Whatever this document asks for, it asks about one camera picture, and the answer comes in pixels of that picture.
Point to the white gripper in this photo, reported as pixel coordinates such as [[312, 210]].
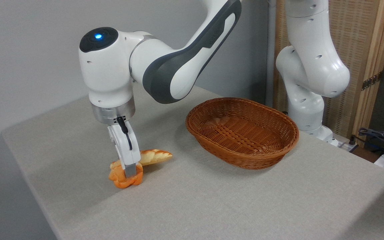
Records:
[[125, 150]]

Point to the orange knotted bread roll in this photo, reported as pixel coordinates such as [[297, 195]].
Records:
[[129, 181]]

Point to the pale braided long bread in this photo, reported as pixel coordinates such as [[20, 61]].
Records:
[[155, 156]]

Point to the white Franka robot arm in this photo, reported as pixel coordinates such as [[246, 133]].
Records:
[[105, 76]]

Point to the brown wicker oval basket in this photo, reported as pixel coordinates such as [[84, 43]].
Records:
[[242, 133]]

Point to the grey tablecloth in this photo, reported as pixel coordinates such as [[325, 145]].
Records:
[[212, 200]]

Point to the white power strip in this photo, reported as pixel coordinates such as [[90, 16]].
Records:
[[345, 145]]

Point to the metal screen hinge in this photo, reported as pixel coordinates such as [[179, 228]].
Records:
[[372, 81]]

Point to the wooden folding screen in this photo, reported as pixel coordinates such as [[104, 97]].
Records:
[[362, 43]]

